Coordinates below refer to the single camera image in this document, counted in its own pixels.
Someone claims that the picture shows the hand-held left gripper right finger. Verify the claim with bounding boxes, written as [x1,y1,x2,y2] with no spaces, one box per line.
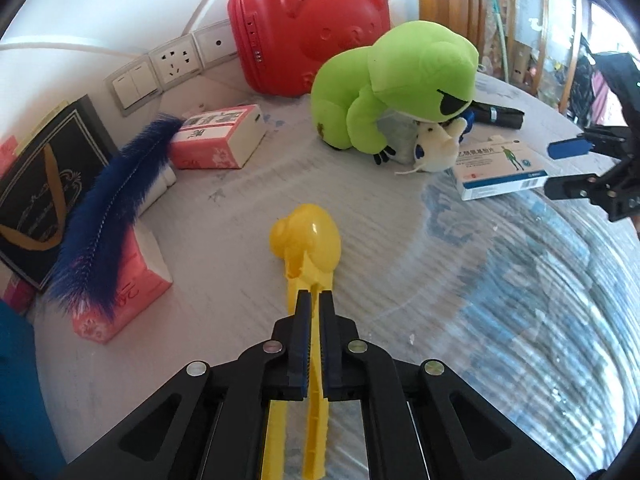
[319,290,577,480]

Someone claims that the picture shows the white wall light switch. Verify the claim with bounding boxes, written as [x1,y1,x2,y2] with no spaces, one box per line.
[106,56,163,117]

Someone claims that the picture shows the white wall cable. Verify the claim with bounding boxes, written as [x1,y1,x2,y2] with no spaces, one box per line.
[0,42,151,57]

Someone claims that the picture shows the red bear-embossed suitcase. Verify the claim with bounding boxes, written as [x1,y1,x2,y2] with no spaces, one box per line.
[227,0,391,98]

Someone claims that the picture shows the black gift bag gold handle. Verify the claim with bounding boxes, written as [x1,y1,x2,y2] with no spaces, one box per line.
[0,94,120,293]

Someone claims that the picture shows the black folded umbrella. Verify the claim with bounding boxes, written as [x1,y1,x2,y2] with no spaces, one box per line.
[470,100,525,130]

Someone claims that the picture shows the white and blue medicine box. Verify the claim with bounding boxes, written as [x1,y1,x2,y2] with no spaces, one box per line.
[447,135,565,202]

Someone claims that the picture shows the yellow snowball clamp toy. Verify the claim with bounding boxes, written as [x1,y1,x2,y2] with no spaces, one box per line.
[261,203,343,480]

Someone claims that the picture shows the blue plastic storage crate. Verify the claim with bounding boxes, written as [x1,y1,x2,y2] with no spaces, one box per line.
[0,301,67,467]

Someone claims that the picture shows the small white plush toy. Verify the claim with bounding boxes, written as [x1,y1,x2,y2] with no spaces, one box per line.
[395,121,466,176]

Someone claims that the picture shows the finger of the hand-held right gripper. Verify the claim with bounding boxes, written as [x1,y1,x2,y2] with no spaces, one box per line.
[547,126,640,161]
[543,157,640,222]

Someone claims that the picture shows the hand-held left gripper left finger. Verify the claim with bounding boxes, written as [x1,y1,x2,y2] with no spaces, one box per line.
[57,290,313,480]

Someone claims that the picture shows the pink tissue pack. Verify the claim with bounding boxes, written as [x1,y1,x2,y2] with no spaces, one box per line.
[168,104,267,170]
[71,220,174,345]

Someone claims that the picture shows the blue fuzzy duster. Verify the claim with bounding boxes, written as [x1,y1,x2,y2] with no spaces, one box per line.
[49,114,184,319]

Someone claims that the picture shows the green frog plush toy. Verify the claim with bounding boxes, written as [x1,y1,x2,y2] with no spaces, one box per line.
[310,20,479,166]

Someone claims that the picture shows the white wall outlet plate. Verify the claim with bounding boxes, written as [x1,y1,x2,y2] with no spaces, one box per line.
[193,20,238,68]

